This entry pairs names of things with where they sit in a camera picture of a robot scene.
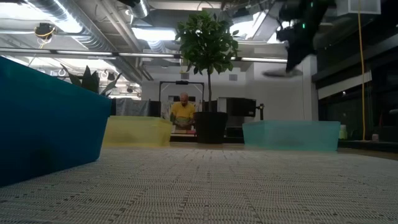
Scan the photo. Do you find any black monitor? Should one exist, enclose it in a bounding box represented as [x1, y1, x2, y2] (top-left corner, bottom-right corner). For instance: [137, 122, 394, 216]
[217, 96, 257, 127]

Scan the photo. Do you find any black background frame stand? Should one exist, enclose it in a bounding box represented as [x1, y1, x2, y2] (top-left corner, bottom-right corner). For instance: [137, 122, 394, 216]
[159, 80, 206, 104]

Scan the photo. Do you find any grey woven table mat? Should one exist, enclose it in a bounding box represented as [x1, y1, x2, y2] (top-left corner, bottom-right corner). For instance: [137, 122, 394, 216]
[0, 147, 398, 224]

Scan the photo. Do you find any ceiling cable reel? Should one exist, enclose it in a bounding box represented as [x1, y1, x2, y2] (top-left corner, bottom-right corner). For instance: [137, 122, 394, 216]
[33, 22, 57, 42]

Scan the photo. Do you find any green translucent plastic bin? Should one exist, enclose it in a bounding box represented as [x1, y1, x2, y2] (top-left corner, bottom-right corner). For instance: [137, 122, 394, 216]
[242, 120, 341, 152]

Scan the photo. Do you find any yellow translucent plastic bin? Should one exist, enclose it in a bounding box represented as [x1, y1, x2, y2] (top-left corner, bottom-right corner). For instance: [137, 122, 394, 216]
[102, 115, 174, 147]

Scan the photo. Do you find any long strip light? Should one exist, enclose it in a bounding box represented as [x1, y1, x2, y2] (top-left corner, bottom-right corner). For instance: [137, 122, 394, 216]
[0, 47, 289, 63]

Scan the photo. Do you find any leafy tree in black pot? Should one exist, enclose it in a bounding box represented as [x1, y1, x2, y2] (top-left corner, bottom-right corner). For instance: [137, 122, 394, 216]
[175, 11, 240, 144]

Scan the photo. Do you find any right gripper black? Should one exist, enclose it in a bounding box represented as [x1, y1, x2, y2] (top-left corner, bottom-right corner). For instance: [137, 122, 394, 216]
[275, 26, 317, 73]

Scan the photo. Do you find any silver ventilation duct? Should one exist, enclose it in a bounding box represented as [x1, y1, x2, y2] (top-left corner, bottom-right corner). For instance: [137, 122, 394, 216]
[24, 0, 146, 85]

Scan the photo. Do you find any person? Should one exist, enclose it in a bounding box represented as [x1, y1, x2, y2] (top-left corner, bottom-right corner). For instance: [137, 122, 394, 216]
[169, 92, 197, 131]

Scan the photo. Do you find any dark blue plastic bin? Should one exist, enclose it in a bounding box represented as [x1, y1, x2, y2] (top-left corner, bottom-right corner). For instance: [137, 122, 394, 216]
[0, 55, 112, 187]

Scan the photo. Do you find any grey cloth cover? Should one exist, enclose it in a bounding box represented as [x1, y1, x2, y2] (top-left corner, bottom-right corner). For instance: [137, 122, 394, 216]
[114, 97, 150, 117]

